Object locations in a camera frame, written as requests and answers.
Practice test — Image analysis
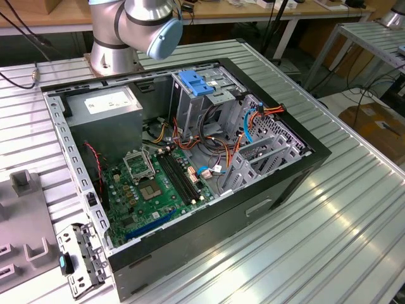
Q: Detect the blue SATA wire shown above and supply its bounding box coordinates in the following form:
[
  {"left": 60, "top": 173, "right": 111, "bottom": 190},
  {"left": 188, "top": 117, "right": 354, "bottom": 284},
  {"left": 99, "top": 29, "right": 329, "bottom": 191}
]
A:
[{"left": 243, "top": 101, "right": 266, "bottom": 145}]

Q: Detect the red orange disk power wire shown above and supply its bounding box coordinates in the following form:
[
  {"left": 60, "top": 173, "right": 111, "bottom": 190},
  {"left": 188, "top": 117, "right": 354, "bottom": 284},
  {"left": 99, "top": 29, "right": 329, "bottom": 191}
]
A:
[{"left": 249, "top": 103, "right": 288, "bottom": 131}]

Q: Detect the grey metal disk bay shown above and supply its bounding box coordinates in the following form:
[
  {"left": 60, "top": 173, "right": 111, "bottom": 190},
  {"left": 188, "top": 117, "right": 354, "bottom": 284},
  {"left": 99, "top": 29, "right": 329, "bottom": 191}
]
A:
[{"left": 218, "top": 93, "right": 313, "bottom": 197}]

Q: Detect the black RAM slot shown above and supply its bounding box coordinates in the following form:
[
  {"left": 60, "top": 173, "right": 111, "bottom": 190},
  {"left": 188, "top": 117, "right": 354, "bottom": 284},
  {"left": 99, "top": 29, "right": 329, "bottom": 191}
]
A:
[
  {"left": 157, "top": 153, "right": 192, "bottom": 205},
  {"left": 168, "top": 151, "right": 201, "bottom": 200},
  {"left": 165, "top": 151, "right": 197, "bottom": 201},
  {"left": 161, "top": 152, "right": 194, "bottom": 203}
]

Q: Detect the grey metal drive cage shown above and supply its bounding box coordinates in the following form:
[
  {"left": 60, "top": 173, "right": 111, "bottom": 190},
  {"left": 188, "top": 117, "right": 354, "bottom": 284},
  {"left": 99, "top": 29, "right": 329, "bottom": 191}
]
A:
[{"left": 169, "top": 65, "right": 251, "bottom": 140}]

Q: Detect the CPU socket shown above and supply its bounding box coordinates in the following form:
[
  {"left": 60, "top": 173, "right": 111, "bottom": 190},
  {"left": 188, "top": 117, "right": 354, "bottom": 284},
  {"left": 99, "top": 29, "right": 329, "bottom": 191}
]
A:
[{"left": 136, "top": 179, "right": 164, "bottom": 202}]

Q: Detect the green motherboard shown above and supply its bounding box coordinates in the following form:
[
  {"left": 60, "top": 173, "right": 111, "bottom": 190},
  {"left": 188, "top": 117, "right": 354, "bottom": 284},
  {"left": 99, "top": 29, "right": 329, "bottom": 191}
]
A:
[{"left": 103, "top": 147, "right": 219, "bottom": 250}]

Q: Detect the blue plastic drive latch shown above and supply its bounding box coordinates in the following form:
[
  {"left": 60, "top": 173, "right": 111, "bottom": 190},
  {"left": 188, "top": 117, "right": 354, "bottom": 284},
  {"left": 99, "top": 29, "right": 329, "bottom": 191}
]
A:
[{"left": 178, "top": 70, "right": 216, "bottom": 98}]

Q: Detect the metal socket cover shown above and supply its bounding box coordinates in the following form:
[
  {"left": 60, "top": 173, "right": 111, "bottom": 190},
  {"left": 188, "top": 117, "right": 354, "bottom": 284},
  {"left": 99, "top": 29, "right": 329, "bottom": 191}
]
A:
[{"left": 121, "top": 150, "right": 158, "bottom": 184}]

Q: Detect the black open PC case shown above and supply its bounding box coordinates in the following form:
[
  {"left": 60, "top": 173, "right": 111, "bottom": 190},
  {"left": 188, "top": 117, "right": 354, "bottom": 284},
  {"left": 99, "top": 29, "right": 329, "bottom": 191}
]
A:
[{"left": 40, "top": 56, "right": 332, "bottom": 303}]

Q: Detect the blue expansion slot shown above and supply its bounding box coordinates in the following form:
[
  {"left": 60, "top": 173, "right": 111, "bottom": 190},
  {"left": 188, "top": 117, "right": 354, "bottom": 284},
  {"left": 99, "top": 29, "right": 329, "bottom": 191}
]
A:
[{"left": 125, "top": 210, "right": 177, "bottom": 241}]

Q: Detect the grey power supply unit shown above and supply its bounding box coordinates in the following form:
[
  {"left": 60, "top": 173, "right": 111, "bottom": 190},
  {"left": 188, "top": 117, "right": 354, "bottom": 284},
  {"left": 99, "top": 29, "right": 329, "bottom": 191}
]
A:
[{"left": 65, "top": 85, "right": 145, "bottom": 162}]

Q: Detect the grey metal slot retainer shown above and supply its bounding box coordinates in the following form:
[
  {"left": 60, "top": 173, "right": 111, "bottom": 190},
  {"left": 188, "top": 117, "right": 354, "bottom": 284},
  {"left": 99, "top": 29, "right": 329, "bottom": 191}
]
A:
[{"left": 55, "top": 221, "right": 111, "bottom": 301}]

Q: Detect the black tripod stand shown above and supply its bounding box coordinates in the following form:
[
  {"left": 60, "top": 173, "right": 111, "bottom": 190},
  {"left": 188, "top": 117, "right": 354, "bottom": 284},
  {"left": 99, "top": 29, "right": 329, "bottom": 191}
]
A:
[{"left": 261, "top": 0, "right": 290, "bottom": 66}]

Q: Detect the cardboard box with label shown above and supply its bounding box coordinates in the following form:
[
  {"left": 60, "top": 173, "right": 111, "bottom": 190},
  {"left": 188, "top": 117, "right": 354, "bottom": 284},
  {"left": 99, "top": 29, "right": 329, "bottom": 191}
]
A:
[{"left": 338, "top": 103, "right": 405, "bottom": 162}]

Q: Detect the black clip with blue tab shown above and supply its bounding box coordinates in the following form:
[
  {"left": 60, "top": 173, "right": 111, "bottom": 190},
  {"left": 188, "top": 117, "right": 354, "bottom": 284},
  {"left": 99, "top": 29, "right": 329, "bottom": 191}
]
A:
[{"left": 58, "top": 251, "right": 76, "bottom": 276}]

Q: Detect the large tan carton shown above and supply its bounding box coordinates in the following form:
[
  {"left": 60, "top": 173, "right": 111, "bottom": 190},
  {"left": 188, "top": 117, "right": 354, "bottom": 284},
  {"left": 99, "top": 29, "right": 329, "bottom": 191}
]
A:
[{"left": 324, "top": 41, "right": 379, "bottom": 80}]

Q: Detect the grey parts rack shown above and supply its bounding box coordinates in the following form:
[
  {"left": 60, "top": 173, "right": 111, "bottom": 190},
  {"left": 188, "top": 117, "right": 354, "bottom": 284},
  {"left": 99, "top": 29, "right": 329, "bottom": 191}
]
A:
[{"left": 0, "top": 169, "right": 61, "bottom": 294}]

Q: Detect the metal slat side table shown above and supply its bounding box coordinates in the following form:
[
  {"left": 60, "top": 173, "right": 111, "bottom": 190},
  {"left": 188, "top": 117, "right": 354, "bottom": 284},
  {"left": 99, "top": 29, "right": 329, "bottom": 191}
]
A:
[{"left": 302, "top": 21, "right": 405, "bottom": 92}]

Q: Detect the orange black wire bundle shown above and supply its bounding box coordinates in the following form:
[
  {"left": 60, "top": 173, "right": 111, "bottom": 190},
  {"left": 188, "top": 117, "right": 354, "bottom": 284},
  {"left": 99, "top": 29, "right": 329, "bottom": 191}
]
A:
[{"left": 142, "top": 106, "right": 244, "bottom": 174}]

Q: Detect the short light blue wire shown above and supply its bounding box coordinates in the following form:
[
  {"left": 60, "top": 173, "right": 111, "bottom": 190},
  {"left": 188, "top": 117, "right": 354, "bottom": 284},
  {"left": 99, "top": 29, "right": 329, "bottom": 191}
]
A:
[{"left": 196, "top": 166, "right": 228, "bottom": 175}]

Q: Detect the red black fan wire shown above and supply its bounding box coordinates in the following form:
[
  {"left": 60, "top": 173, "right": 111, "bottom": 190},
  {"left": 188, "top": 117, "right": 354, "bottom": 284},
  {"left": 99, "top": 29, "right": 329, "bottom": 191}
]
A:
[{"left": 82, "top": 141, "right": 105, "bottom": 203}]

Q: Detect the black cable with metal plug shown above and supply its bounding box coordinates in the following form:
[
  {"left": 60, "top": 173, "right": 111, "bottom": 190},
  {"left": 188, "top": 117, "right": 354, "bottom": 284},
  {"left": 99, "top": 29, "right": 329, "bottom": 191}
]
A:
[{"left": 0, "top": 61, "right": 42, "bottom": 89}]

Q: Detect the wooden desk with white frame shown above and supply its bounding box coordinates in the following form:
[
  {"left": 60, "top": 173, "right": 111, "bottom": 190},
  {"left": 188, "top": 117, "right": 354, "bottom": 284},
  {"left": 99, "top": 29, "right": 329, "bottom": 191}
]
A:
[{"left": 0, "top": 0, "right": 376, "bottom": 61}]

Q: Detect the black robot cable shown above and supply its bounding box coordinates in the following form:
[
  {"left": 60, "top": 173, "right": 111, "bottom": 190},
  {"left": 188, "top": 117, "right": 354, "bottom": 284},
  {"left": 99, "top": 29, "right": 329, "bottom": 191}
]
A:
[{"left": 0, "top": 0, "right": 56, "bottom": 63}]

